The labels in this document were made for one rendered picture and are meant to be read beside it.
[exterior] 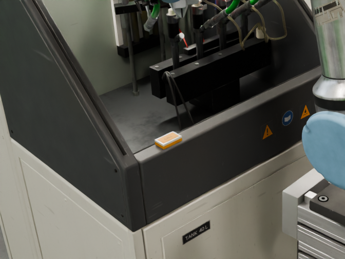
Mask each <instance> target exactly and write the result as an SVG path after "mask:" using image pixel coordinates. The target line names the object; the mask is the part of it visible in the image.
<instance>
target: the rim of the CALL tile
mask: <svg viewBox="0 0 345 259"><path fill-rule="evenodd" d="M170 133H175V132H173V131H172V132H170ZM170 133H168V134H170ZM168 134H166V135H168ZM175 134H177V133H175ZM166 135H164V136H166ZM177 135H178V137H176V138H174V139H172V140H170V141H168V142H166V143H162V142H160V141H159V140H158V139H160V138H162V137H164V136H162V137H160V138H158V139H155V142H156V143H158V144H160V145H162V146H166V145H168V144H170V143H172V142H174V141H176V140H178V139H180V138H182V136H181V135H179V134H177Z"/></svg>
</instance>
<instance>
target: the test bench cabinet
mask: <svg viewBox="0 0 345 259"><path fill-rule="evenodd" d="M11 144H12V148H13V152H14V156H15V161H16V165H17V170H18V174H19V177H20V181H21V186H22V190H23V195H24V199H25V203H26V207H27V212H28V216H29V220H30V224H31V229H32V233H33V238H34V242H35V246H36V250H37V255H38V258H39V259H145V252H144V244H143V236H142V230H141V229H139V230H137V231H135V232H132V231H131V230H129V229H128V228H127V227H126V226H124V225H123V224H122V223H120V222H119V221H118V220H117V219H115V218H114V217H113V216H111V215H110V214H109V213H108V212H106V211H105V210H104V209H102V208H101V207H100V206H99V205H97V204H96V203H95V202H93V201H92V200H91V199H90V198H88V197H87V196H86V195H84V194H83V193H82V192H81V191H79V190H78V189H77V188H75V187H74V186H73V185H72V184H70V183H69V182H68V181H66V180H65V179H64V178H63V177H61V176H60V175H59V174H58V173H56V172H55V171H54V170H52V169H51V168H50V167H49V166H47V165H46V164H44V163H43V162H42V161H40V160H39V159H38V158H37V157H35V156H34V155H33V154H32V153H30V152H29V151H28V150H26V149H25V148H24V147H23V146H21V145H20V144H19V143H17V142H16V141H15V140H14V139H11Z"/></svg>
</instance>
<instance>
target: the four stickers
mask: <svg viewBox="0 0 345 259"><path fill-rule="evenodd" d="M310 115H311V101H310V102H308V103H306V104H304V105H302V106H300V120H302V119H304V118H306V117H308V116H310ZM291 123H293V108H292V109H290V110H288V111H287V112H285V113H283V114H282V128H284V127H285V126H287V125H289V124H291ZM273 134H274V132H273V120H272V121H270V122H269V123H267V124H265V125H263V126H261V138H262V141H263V140H264V139H266V138H268V137H269V136H271V135H273Z"/></svg>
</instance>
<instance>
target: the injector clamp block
mask: <svg viewBox="0 0 345 259"><path fill-rule="evenodd" d="M243 46H244V49H245V51H243V50H242V48H241V45H240V42H239V36H236V37H234V38H231V39H229V40H226V49H224V50H222V51H220V44H216V45H214V46H211V47H209V48H206V49H204V50H203V52H204V58H202V59H199V60H197V53H193V54H191V55H186V54H184V53H183V54H181V55H179V59H180V67H179V68H177V69H175V70H173V60H172V58H171V59H168V60H166V61H163V62H161V63H158V64H155V65H153V66H150V67H149V72H150V82H151V92H152V95H153V96H155V97H157V98H159V99H162V98H165V97H166V100H167V103H169V104H171V105H173V106H175V104H174V100H173V97H172V94H171V90H170V87H169V85H168V84H167V83H166V84H165V83H164V81H163V80H162V76H163V74H164V72H166V71H168V72H170V73H171V75H172V77H173V78H174V80H175V82H176V84H177V86H178V88H179V91H180V93H181V95H182V97H183V99H184V101H185V102H188V101H189V103H190V104H192V105H194V106H196V107H198V108H201V109H203V110H205V111H207V112H209V113H211V114H215V113H218V112H220V111H222V110H224V109H226V108H228V107H230V106H232V105H234V104H237V103H239V102H240V80H239V79H240V78H241V77H244V76H246V75H249V74H250V73H252V72H255V71H257V70H260V69H262V68H264V67H266V66H269V65H271V40H269V41H268V43H265V39H264V38H263V39H259V38H257V37H254V32H252V33H251V34H250V35H249V37H248V40H246V41H245V42H244V45H243ZM168 76H169V75H168ZM169 79H170V82H171V86H172V89H173V92H174V96H175V100H176V104H177V106H179V105H181V104H183V102H182V100H181V98H180V96H179V93H178V91H177V89H176V87H175V85H174V83H173V81H172V79H171V77H170V76H169Z"/></svg>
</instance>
